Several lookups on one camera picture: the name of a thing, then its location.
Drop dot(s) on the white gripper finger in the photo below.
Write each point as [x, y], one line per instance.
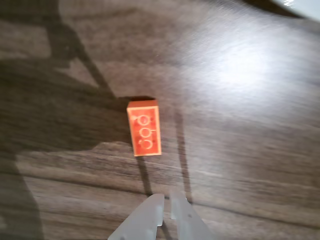
[187, 220]
[145, 220]

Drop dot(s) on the orange lego block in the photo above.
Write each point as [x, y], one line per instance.
[145, 130]

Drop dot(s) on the white round plate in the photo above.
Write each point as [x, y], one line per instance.
[302, 6]

